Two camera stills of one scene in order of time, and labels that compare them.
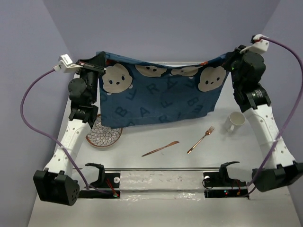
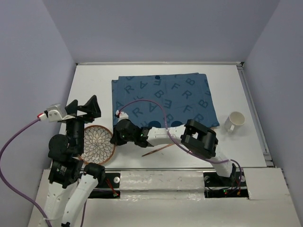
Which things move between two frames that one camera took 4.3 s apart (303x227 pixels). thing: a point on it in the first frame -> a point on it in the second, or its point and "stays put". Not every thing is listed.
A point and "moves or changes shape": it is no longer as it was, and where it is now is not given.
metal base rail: [182, 183] stays put
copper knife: [159, 148] stays put
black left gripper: [96, 64] -> [92, 106]
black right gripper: [234, 55] -> [115, 137]
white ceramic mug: [235, 120] stays put
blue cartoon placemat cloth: [132, 94] moves or changes shape
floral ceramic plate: [102, 136] moves or changes shape
